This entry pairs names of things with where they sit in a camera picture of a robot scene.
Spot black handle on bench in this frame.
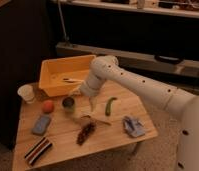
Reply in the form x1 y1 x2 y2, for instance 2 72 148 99
154 55 184 65

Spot blue sponge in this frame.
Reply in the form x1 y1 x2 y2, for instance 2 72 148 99
32 115 51 136

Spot grey shelf bench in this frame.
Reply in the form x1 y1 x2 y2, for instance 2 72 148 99
56 42 199 77

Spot red ball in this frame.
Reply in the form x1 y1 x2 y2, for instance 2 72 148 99
42 100 54 113

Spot wooden spoon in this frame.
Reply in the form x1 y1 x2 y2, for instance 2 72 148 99
80 115 111 126

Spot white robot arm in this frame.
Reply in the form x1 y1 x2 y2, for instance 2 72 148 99
76 55 199 171

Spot yellow plastic bin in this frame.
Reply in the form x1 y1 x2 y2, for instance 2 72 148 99
39 55 95 97

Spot striped block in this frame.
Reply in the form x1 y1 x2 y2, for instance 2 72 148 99
24 137 52 166

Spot blue crumpled cloth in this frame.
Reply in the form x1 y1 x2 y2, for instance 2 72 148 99
123 116 145 138

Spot utensil in bin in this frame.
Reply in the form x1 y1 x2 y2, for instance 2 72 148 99
63 78 83 82

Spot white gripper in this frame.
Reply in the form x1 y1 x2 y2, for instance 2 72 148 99
70 73 103 112

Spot wooden table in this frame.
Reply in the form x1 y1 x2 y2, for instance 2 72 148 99
12 81 158 171

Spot white cup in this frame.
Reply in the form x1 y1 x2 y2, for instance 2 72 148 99
17 84 35 103

